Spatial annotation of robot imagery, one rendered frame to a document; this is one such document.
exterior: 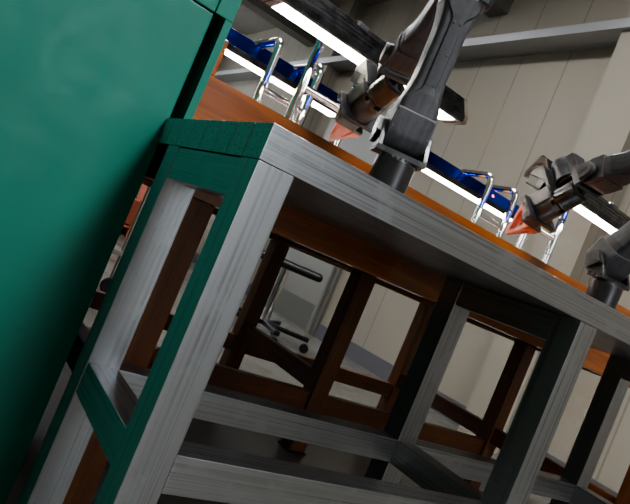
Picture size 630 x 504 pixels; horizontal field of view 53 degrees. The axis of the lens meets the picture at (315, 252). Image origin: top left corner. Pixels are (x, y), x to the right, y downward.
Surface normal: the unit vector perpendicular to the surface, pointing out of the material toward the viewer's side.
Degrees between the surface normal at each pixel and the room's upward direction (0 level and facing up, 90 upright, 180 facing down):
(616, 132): 90
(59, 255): 90
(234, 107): 90
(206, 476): 90
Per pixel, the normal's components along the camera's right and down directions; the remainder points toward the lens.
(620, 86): -0.78, -0.33
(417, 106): 0.15, 0.07
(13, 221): 0.50, 0.19
